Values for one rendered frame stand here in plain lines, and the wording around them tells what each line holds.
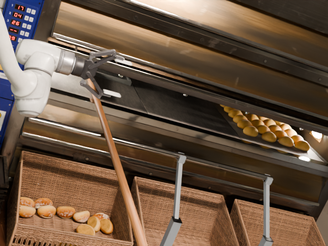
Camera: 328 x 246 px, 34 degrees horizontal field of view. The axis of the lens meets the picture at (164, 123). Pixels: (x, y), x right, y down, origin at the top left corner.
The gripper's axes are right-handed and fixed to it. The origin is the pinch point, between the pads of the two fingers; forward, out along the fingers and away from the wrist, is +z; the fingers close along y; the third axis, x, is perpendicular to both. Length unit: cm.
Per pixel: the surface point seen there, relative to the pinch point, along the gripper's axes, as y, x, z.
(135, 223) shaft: 29, 55, 5
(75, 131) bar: 33.2, -17.4, -7.7
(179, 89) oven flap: 9, -40, 39
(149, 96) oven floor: 32, -92, 42
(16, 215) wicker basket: 75, -10, -22
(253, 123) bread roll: 30, -90, 112
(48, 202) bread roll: 84, -41, -4
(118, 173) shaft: 29.5, 21.5, 4.8
